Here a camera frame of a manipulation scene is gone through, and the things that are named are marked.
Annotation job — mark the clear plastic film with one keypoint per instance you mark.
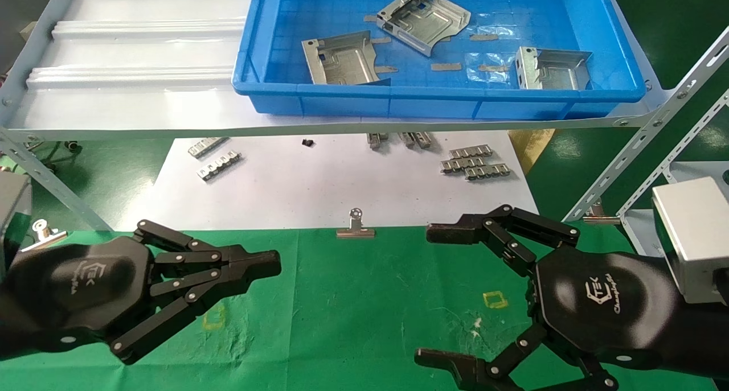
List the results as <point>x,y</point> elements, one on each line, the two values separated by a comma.
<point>484,60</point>

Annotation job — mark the small metal clip strip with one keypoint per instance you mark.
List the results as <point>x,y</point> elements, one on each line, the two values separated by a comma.
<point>487,171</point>
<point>208,147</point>
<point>471,151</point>
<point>461,164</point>
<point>376,140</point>
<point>423,140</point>
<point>407,139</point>
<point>219,165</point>

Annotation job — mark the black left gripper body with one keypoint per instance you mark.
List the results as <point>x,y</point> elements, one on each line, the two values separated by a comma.
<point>85,288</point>

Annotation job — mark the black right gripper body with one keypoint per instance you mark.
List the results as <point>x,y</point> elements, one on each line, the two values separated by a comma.
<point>598,305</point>

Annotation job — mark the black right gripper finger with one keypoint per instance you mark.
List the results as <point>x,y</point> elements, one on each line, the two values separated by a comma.
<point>455,231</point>
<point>455,365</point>

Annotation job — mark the white paper sheet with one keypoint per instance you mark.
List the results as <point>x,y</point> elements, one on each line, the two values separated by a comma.
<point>319,180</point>

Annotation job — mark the bent sheet metal bracket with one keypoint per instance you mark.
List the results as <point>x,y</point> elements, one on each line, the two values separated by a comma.
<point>342,61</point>
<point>421,21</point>
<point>555,72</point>

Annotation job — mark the grey lower rack shelf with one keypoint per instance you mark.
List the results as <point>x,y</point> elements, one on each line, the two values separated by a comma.
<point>638,231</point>

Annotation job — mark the brown cardboard piece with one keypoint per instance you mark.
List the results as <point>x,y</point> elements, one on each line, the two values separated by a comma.
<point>532,143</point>

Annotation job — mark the white glossy shelf panel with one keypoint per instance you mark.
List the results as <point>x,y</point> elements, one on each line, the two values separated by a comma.
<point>142,95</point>

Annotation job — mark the green table cloth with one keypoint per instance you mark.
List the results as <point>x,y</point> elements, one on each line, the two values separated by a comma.
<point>353,311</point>

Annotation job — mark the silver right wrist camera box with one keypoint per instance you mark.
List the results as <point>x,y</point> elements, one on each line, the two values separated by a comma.
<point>692,237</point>

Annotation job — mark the silver binder clip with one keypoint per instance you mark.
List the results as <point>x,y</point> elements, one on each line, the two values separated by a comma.
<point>598,219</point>
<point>42,231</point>
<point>356,232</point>

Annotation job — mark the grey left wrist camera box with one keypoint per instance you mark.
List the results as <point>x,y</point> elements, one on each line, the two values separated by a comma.
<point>11,203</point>

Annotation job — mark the blue plastic tray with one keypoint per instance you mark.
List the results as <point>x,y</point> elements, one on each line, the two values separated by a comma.
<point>319,9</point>

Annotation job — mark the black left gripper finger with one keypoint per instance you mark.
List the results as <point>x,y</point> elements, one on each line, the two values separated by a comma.
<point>250,260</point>
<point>245,277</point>

